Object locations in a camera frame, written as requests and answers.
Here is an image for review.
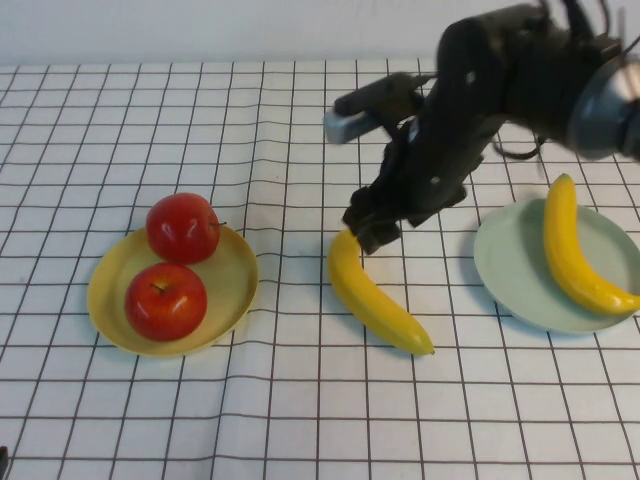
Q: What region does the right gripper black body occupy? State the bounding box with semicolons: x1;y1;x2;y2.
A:
369;107;496;229

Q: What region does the white grid-patterned tablecloth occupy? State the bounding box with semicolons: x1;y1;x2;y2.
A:
0;55;640;480

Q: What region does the right black looped cable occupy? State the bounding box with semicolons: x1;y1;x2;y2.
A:
537;0;626;41

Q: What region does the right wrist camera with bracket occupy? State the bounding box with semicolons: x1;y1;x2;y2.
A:
322;72;432;146

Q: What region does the yellow banana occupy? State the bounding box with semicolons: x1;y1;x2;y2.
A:
327;228;436;357
543;172;640;317

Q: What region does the pale blue-green round plate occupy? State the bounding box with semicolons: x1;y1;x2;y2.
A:
473;198;640;334

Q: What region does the red apple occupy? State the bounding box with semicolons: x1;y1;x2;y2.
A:
145;191;228;265
124;262;209;343

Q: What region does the right black camera cable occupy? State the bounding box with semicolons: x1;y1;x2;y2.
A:
489;127;549;161

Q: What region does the yellow round plate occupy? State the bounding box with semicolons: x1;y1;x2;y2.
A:
87;225;260;359

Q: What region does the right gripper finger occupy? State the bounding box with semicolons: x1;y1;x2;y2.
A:
342;187;376;235
358;214;402;255

